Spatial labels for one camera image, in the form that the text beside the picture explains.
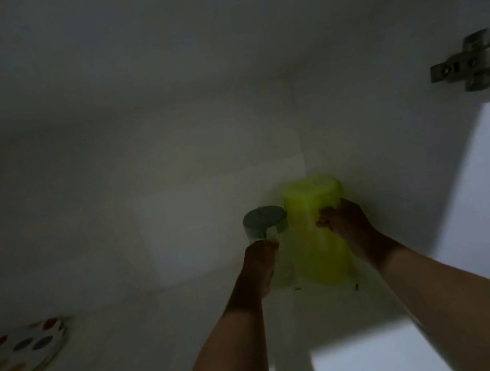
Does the person's left hand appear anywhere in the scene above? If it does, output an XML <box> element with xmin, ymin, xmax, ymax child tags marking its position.
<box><xmin>232</xmin><ymin>237</ymin><xmax>288</xmax><ymax>303</ymax></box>

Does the person's right hand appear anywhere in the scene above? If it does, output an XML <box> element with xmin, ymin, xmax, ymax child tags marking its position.
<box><xmin>314</xmin><ymin>195</ymin><xmax>399</xmax><ymax>273</ymax></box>

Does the clear jar with grey lid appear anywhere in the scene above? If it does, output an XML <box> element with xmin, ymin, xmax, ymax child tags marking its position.
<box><xmin>241</xmin><ymin>203</ymin><xmax>299</xmax><ymax>292</ymax></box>

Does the yellow plastic canister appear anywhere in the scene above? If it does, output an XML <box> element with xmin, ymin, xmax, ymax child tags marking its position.
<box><xmin>280</xmin><ymin>171</ymin><xmax>358</xmax><ymax>290</ymax></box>

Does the person's left forearm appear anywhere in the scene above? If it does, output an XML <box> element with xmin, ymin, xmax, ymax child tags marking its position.
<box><xmin>159</xmin><ymin>283</ymin><xmax>275</xmax><ymax>371</ymax></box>

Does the person's right forearm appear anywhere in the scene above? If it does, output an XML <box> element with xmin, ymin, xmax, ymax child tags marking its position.
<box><xmin>373</xmin><ymin>230</ymin><xmax>490</xmax><ymax>371</ymax></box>

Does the metal cabinet hinge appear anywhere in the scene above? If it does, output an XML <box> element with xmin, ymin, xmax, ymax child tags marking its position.
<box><xmin>425</xmin><ymin>29</ymin><xmax>490</xmax><ymax>98</ymax></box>

